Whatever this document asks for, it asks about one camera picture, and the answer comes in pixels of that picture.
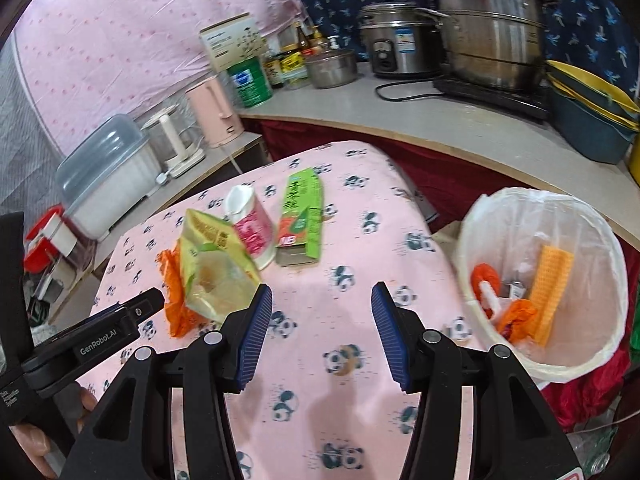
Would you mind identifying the pink paper cup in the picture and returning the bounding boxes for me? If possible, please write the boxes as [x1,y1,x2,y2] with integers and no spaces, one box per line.
[223,185,277,270]

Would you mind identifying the red cloth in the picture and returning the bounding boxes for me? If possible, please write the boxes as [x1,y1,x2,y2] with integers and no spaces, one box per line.
[242,115,631,433]

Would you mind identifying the orange plastic bag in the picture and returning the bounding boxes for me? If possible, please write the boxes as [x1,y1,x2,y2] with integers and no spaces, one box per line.
[495,299,538,343]
[156,247,211,338]

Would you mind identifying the dark blue plastic basin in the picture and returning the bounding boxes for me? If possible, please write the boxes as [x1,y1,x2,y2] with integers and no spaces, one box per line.
[547,85,638,165]

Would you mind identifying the person's left hand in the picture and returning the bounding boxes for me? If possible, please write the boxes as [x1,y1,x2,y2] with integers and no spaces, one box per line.
[10,382,98,478]

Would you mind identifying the bin with white liner bag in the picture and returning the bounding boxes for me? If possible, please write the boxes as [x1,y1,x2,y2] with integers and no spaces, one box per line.
[456,187,628,383]

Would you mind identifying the yellow plastic basin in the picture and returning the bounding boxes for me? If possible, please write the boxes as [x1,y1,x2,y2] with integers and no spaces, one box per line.
[545,59,640,122]

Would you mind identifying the white glass kettle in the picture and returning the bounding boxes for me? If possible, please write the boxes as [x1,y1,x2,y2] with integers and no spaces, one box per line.
[141,105,206,178]

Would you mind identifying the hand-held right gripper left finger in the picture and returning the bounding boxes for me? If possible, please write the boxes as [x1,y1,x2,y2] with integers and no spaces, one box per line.
[62,282,274,480]

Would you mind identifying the clear lidded plastic container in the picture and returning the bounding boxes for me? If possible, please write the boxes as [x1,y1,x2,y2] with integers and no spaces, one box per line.
[55,114,161,241]

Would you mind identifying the steel rice cooker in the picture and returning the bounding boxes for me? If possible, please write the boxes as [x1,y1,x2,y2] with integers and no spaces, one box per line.
[357,2,443,79]

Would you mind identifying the dark sauce bottle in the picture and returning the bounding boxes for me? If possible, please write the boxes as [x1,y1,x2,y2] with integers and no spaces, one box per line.
[264,50,285,90]

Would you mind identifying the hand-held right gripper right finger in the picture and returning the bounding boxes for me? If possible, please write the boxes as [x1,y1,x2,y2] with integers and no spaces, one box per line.
[371,281,583,480]

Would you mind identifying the clear plastic bottle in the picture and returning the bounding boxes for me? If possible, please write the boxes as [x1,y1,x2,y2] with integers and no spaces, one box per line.
[567,420,626,480]

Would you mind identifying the black induction cooker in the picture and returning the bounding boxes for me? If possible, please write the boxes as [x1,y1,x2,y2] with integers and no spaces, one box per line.
[432,75,553,121]

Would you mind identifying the yellow electric pot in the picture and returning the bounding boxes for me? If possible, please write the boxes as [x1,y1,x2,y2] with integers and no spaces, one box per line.
[625,135,640,183]

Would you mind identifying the black power cable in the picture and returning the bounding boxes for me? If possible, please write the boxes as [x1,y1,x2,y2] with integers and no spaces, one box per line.
[375,77,441,104]

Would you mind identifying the pink dotted bedding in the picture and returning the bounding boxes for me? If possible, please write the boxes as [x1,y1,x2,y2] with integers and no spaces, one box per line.
[12,0,311,161]

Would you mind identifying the navy printed cloth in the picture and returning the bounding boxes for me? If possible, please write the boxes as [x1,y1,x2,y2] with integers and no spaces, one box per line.
[295,0,636,91]

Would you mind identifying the small steel pot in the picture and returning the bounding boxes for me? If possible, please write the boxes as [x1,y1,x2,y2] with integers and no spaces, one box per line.
[304,49,358,90]

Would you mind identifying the red and white box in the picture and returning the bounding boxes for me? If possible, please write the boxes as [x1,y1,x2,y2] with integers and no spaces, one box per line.
[24,205,78,271]

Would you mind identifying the green carton box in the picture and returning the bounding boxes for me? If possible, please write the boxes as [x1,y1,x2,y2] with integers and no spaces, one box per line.
[275,170,323,267]

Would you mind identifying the yellow label jar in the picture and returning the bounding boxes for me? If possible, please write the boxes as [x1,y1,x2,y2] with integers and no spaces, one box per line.
[280,45,307,78]

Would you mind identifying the beige carton box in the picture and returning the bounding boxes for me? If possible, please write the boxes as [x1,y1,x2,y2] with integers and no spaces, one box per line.
[199,12,271,73]

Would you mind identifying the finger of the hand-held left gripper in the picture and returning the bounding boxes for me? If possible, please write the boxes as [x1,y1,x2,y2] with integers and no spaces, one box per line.
[117,287,166,318]

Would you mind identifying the green tin can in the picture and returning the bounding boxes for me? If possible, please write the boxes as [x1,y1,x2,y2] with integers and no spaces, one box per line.
[227,57,275,109]

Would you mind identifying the pink electric kettle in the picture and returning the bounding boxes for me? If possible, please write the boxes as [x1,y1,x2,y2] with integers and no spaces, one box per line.
[185,76,245,150]

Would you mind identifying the large steel steamer pot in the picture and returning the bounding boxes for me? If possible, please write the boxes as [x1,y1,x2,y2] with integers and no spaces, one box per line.
[415,0,560,93]

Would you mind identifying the pink panda print tablecloth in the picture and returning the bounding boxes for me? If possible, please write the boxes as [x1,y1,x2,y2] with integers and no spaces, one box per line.
[87,140,501,480]

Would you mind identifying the yellow-green snack bag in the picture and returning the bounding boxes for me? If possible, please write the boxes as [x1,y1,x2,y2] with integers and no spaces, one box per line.
[179,208,263,325]

